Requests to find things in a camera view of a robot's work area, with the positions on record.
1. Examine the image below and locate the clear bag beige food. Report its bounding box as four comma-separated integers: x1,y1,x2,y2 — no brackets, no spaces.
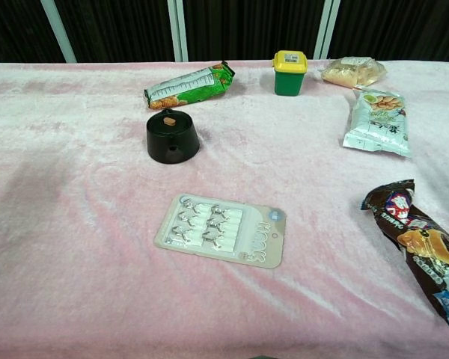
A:
320,56,388,89

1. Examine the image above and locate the green bin yellow lid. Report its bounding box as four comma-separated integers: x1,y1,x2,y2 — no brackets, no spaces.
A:
272,50,309,96

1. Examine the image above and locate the dark brown snack bag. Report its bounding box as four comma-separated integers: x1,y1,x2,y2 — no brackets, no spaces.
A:
361,179,449,328

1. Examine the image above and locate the black teapot lid wooden knob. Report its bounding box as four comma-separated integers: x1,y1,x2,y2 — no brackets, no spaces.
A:
147,113,192,135

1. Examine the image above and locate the pink plush tablecloth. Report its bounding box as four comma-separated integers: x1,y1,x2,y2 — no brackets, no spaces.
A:
0,58,449,359

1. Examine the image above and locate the pale green cookie bag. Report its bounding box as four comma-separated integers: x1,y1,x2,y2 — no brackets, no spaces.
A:
342,84,413,159

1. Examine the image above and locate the hooks blister card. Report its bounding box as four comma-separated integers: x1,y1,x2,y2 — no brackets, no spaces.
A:
153,193,287,269

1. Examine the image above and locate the white frame post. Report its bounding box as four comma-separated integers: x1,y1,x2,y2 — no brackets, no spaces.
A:
167,0,190,63
40,0,78,64
313,0,341,61

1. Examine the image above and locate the green snack bag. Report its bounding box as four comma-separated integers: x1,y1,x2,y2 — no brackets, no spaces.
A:
143,61,236,110

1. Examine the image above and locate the black teapot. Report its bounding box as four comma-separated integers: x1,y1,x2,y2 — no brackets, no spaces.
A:
146,108,201,164

